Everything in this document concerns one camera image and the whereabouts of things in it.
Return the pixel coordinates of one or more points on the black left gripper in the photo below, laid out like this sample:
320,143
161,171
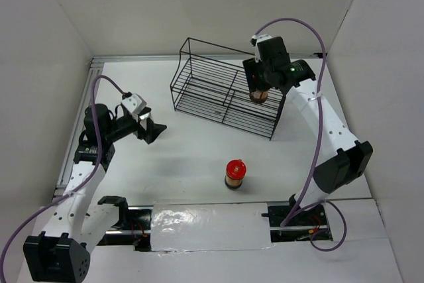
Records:
153,130

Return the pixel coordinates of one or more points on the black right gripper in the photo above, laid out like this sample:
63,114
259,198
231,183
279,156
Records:
252,67

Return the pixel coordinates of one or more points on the red lid sauce jar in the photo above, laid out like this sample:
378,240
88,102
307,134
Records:
258,96
234,173

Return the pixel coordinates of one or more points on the clear jar white beads silver lid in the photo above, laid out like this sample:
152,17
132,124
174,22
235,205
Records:
146,122

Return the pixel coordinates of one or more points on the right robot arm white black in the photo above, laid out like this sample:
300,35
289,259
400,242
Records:
341,157

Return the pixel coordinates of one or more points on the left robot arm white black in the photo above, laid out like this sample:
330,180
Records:
62,251

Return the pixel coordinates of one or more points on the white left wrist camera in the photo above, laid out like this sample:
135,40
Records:
134,104

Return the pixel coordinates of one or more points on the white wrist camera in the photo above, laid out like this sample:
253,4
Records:
256,41
134,104

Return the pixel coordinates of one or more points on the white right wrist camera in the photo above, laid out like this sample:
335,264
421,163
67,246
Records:
256,41

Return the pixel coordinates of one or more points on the black wire rack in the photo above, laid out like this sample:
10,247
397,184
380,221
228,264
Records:
210,83

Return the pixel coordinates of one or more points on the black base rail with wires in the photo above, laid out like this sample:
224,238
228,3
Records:
215,227

